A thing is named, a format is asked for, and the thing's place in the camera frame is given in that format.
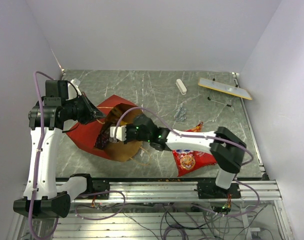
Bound white rectangular device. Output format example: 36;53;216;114
175;78;187;95

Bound loose wires under table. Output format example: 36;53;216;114
74;194;265;240

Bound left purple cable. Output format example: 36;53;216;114
27;70;59;240

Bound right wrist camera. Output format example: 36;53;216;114
109;125;127;142

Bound purple cable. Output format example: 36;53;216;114
27;70;59;240
115;106;262;218

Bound purple candy packet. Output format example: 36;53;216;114
94;132;110;150

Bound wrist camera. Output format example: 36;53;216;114
109;125;127;142
67;78;82;100

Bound yellow-edged tablet on stand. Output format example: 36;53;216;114
198;77;253;100

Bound silver foil snack packet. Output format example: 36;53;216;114
174;105;187;122

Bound aluminium rail frame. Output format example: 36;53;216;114
16;179;293;240

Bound red paper bag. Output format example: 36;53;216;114
66;95;145;163

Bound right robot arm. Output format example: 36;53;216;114
110;113;247;198

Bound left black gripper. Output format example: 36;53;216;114
62;91;107;125

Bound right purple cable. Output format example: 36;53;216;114
115;106;262;218

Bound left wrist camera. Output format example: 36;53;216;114
67;78;82;100

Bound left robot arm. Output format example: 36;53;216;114
13;79;105;219

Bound red snack bag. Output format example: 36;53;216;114
172;121;218;178

